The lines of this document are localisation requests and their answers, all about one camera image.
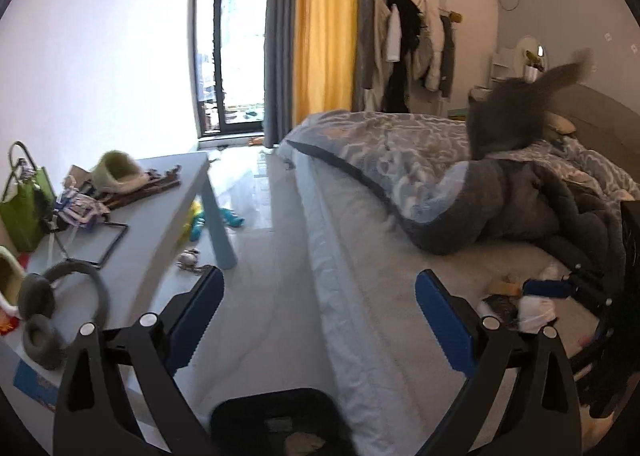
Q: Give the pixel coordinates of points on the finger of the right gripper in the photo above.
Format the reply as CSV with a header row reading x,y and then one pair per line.
x,y
547,288

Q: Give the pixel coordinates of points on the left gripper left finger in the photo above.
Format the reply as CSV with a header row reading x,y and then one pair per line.
x,y
94,415

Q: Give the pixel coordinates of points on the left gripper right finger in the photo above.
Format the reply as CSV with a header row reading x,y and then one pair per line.
x,y
542,416

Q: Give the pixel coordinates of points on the black printed wrapper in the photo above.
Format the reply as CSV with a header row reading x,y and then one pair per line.
x,y
503,308

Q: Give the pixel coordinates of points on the brown tape roll core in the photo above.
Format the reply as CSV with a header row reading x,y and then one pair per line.
x,y
507,286

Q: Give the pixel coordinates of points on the black trash bin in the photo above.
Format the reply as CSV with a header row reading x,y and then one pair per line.
x,y
300,421

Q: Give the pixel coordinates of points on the white crumpled tissue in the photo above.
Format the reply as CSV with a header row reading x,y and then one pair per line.
x,y
534,313

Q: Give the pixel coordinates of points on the grey over-ear headphones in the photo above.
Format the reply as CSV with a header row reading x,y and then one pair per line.
x,y
42,342

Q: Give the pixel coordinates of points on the grey fluffy blanket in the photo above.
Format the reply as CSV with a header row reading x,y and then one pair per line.
x,y
519,201

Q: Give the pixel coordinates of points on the bed with grey sheet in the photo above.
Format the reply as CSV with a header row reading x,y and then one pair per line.
x,y
394,384

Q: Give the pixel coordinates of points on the beige pillow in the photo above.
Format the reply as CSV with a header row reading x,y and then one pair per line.
x,y
559,124

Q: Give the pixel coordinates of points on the green fluffy slipper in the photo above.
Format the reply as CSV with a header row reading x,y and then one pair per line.
x,y
11,278
118,173

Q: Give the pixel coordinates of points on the light blue side table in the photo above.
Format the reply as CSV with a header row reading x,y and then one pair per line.
x,y
131,275

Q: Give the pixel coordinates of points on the blue patterned duvet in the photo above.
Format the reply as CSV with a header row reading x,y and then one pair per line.
x,y
420,162

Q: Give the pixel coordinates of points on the green gift bag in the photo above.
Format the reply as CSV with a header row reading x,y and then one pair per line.
x,y
27,199

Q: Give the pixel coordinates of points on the yellow plastic bag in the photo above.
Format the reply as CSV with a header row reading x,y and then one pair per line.
x,y
192,228

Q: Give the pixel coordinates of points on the white dresser with mirror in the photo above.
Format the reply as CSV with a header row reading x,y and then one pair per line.
x,y
528,60

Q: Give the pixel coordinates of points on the clothes rack with garments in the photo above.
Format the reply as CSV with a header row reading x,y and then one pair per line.
x,y
412,54

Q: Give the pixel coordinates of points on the grey curtain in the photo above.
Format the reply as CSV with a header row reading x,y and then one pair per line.
x,y
279,70

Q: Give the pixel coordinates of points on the yellow curtain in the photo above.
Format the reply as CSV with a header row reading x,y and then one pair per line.
x,y
324,56

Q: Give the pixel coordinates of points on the black wire frame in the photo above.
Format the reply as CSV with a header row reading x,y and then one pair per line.
x,y
93,246

